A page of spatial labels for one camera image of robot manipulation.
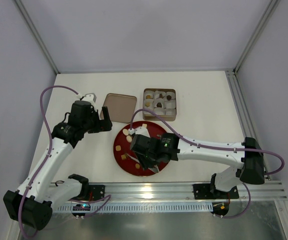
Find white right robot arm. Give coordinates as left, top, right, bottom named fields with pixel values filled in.
left=130, top=133, right=265, bottom=199

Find aluminium front rail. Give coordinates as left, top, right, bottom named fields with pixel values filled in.
left=18, top=180, right=288, bottom=202

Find dark strawberry chocolate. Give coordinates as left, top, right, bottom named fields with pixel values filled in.
left=156, top=102, right=164, bottom=109

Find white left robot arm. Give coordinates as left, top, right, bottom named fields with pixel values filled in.
left=3, top=100, right=113, bottom=231

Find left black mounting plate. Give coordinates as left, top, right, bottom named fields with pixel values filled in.
left=86, top=184, right=106, bottom=201

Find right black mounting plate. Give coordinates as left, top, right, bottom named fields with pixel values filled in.
left=192, top=183, right=240, bottom=200

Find corner frame post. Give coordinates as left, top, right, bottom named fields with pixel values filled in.
left=233, top=0, right=281, bottom=74
left=12, top=0, right=60, bottom=75

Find gold square tin lid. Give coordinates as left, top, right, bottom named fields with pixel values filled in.
left=103, top=93, right=137, bottom=124

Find black mounting plate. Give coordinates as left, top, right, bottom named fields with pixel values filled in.
left=86, top=184, right=106, bottom=201
left=192, top=183, right=240, bottom=200

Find aluminium right side rail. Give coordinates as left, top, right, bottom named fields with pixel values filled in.
left=225, top=68, right=272, bottom=181

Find aluminium rail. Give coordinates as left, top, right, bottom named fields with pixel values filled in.
left=225, top=68, right=272, bottom=181
left=18, top=180, right=288, bottom=202

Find slotted white cable duct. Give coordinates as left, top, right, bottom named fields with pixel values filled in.
left=54, top=201, right=213, bottom=214

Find red round tray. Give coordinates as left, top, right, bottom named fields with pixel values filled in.
left=113, top=121, right=167, bottom=177

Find white swirl oval chocolate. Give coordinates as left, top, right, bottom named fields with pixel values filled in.
left=126, top=135, right=132, bottom=143

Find gold leaf square chocolate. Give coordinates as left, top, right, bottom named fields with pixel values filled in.
left=121, top=154, right=127, bottom=160

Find right corner frame post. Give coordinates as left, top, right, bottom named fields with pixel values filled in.
left=233, top=0, right=281, bottom=74

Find gold square tin box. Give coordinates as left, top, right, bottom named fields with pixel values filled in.
left=142, top=88, right=177, bottom=122

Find left corner frame post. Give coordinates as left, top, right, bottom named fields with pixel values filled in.
left=12, top=0, right=60, bottom=75

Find tan square chocolate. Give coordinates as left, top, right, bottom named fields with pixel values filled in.
left=115, top=145, right=122, bottom=152

